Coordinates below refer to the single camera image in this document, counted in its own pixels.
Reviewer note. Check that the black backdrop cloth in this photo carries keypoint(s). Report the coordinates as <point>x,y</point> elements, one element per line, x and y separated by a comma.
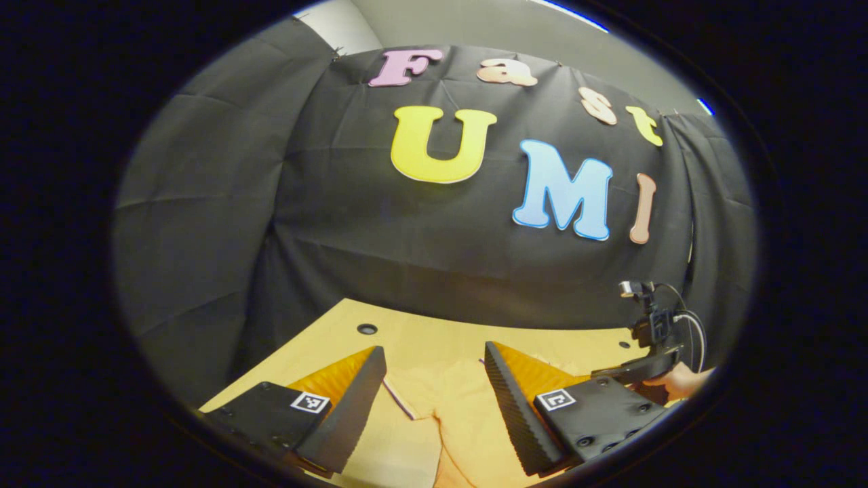
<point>407,251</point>

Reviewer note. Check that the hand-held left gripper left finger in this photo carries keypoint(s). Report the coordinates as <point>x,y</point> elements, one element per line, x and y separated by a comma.
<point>352,413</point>

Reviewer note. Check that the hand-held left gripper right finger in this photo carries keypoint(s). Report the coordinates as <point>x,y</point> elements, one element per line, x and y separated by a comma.
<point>519,420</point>

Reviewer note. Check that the orange T-shirt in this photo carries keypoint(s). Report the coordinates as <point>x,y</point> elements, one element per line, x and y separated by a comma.
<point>441,393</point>

